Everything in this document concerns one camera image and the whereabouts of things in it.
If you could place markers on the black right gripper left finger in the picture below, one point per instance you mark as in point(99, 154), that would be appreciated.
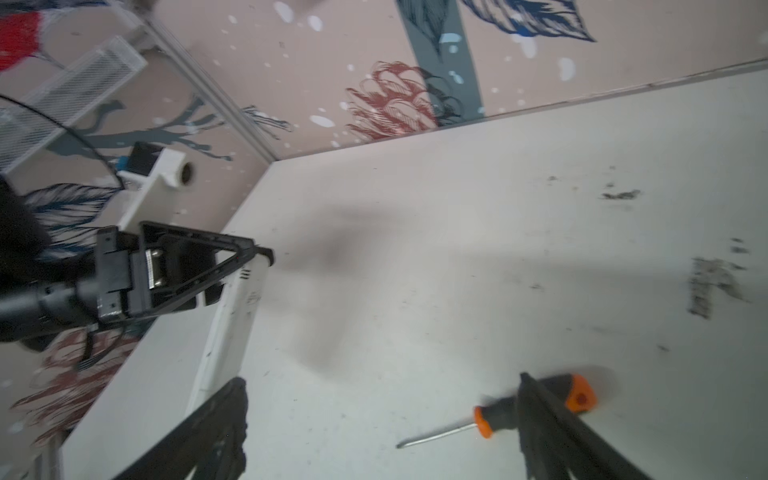
point(208, 444)

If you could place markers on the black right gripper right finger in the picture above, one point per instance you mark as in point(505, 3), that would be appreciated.
point(585, 456)

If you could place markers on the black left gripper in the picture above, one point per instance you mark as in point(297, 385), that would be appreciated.
point(164, 269)

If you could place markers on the orange black screwdriver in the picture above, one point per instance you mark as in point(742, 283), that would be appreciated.
point(552, 405)

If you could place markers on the white remote control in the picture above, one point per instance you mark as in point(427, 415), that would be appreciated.
point(229, 330)

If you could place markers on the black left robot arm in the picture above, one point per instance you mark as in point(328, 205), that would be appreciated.
point(39, 298)

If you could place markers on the white mesh wall shelf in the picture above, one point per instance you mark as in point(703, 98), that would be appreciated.
point(31, 123)

